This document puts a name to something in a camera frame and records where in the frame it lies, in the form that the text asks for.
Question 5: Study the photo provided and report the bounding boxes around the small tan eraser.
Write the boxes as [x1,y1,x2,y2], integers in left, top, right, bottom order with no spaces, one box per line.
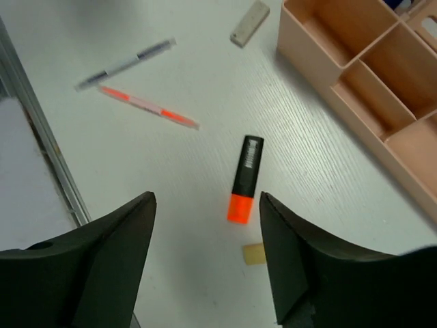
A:
[242,243,266,266]

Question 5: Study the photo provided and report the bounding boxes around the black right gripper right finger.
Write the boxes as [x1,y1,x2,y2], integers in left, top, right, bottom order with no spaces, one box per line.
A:
[259,193,436,327]

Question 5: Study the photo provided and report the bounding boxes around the peach plastic file organizer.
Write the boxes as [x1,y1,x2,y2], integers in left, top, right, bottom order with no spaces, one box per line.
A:
[277,1,436,217]

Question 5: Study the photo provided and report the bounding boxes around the white rectangular eraser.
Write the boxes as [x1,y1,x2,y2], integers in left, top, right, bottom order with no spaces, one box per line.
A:
[229,1,270,48]

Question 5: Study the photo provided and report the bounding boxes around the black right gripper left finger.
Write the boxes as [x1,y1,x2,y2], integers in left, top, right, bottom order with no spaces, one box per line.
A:
[1,192,156,327]

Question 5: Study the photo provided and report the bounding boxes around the orange black highlighter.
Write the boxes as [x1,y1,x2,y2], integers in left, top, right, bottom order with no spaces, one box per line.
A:
[227,135,264,225]

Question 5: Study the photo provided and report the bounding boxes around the orange clear pen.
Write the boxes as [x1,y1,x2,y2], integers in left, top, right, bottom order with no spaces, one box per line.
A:
[98,86,199,130]

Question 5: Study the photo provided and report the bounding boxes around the clear grey pen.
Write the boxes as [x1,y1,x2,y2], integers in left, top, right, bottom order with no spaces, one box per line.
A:
[74,38,177,91]

